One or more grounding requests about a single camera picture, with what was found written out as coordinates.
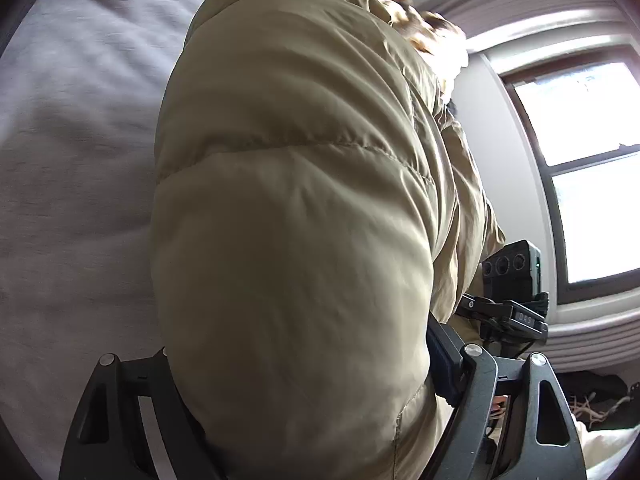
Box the white cloth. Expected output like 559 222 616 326
572 420 640 480

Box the lavender bed cover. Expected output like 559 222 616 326
0 0 281 480

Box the mauve curtain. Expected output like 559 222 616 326
545 305 640 368
415 0 621 53

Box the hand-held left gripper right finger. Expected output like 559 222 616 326
425 312 588 480

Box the beige puffer jacket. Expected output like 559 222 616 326
150 0 507 480

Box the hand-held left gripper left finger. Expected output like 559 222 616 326
59 347 221 480

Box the cream striped fur-trimmed coat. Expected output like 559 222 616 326
360 0 471 96

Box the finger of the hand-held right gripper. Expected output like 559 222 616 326
456 293 517 322

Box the dark pile with white cords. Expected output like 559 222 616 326
555 372 640 431

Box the window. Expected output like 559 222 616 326
500 45 640 306

